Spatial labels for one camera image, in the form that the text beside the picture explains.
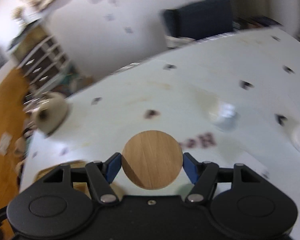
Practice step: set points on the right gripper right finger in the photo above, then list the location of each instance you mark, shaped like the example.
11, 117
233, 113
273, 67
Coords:
203, 176

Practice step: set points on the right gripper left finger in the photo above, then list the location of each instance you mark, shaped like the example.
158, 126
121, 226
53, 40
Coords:
100, 176

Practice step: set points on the round wooden lid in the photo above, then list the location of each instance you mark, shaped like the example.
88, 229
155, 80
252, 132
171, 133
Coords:
152, 160

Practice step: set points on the cream cat-shaped ceramic pot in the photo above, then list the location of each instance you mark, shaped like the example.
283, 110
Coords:
50, 113

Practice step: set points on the grey plastic drawer unit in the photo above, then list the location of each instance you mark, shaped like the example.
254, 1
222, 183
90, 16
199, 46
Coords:
44, 63

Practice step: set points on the dark blue cushioned chair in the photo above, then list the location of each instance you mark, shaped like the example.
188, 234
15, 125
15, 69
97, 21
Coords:
199, 20

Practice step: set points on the white wall power socket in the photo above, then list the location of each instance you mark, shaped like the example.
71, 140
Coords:
5, 141

